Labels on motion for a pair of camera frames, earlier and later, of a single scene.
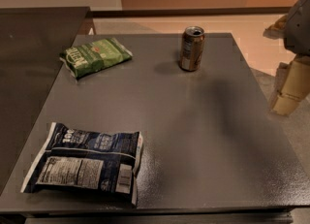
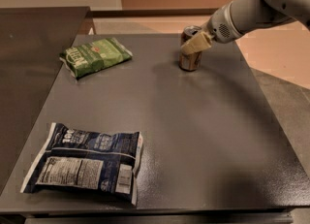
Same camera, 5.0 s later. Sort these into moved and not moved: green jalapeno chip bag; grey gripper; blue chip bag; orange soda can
Moved: grey gripper
Not moved: green jalapeno chip bag; blue chip bag; orange soda can
